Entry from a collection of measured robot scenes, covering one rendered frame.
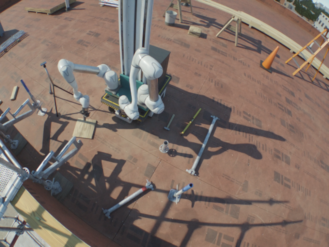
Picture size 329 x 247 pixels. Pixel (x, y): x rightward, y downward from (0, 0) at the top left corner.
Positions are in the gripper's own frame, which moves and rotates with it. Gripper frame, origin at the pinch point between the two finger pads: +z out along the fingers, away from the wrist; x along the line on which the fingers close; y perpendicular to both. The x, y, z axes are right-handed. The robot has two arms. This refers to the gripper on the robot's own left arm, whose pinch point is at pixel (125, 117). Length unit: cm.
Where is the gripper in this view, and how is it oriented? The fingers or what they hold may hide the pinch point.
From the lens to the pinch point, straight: 208.5
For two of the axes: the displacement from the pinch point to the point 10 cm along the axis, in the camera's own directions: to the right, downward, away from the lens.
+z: -1.3, 5.1, 8.5
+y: -4.1, 7.5, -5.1
